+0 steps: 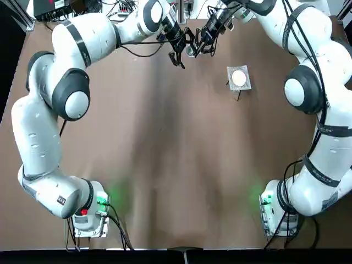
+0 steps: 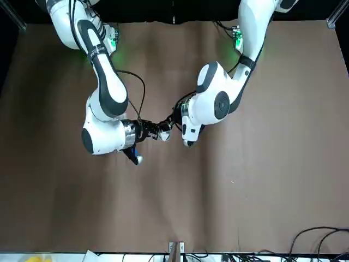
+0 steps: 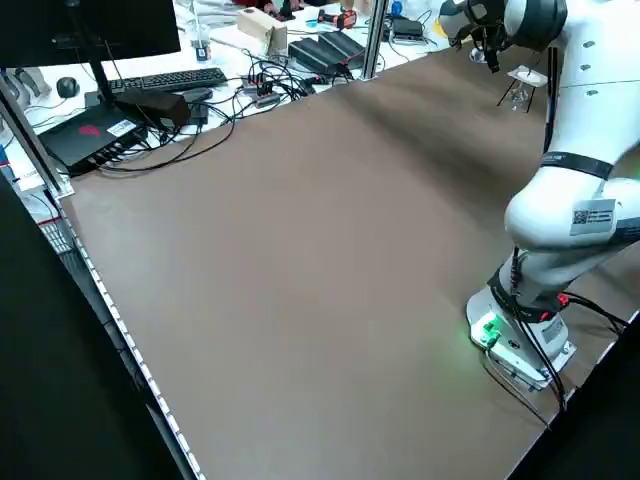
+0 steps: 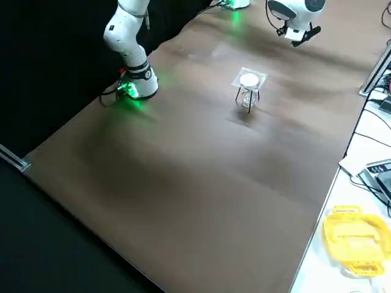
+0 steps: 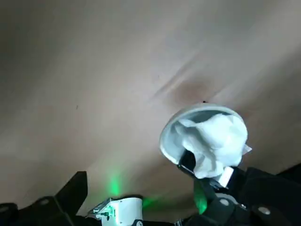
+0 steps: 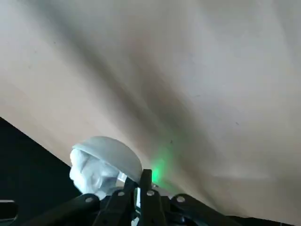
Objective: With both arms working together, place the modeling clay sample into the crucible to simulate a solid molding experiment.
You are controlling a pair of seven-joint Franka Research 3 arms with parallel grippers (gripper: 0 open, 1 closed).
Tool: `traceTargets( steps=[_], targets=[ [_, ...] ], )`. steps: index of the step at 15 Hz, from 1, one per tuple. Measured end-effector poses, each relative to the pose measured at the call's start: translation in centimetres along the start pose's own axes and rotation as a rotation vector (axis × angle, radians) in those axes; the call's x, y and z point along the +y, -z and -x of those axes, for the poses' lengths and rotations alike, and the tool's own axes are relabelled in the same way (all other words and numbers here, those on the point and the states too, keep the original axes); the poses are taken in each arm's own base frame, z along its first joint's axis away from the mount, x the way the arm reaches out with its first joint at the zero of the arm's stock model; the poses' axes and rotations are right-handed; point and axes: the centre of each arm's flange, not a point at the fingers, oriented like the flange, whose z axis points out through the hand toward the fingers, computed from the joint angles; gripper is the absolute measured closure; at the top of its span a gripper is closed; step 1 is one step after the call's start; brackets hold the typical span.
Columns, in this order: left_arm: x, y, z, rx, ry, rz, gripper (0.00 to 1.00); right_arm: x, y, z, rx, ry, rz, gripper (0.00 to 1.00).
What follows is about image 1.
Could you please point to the grey camera mount pole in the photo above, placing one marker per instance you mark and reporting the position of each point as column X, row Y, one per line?
column 186, row 255

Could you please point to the grey hub with red ports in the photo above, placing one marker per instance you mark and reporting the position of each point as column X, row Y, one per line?
column 123, row 10

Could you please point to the white ceramic crucible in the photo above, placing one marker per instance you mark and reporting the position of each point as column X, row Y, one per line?
column 238, row 77

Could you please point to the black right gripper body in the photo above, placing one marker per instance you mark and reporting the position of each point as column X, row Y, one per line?
column 213, row 24

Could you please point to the aluminium frame post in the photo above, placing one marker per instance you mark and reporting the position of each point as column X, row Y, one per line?
column 183, row 11
column 26, row 19

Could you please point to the black box with red logo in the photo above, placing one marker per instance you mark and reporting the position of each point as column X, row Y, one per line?
column 46, row 8

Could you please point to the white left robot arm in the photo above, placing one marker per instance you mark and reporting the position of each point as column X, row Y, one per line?
column 35, row 137

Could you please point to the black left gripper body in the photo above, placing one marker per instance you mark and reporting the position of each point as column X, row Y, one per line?
column 178, row 41

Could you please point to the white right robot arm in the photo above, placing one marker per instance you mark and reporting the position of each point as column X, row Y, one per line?
column 302, row 82

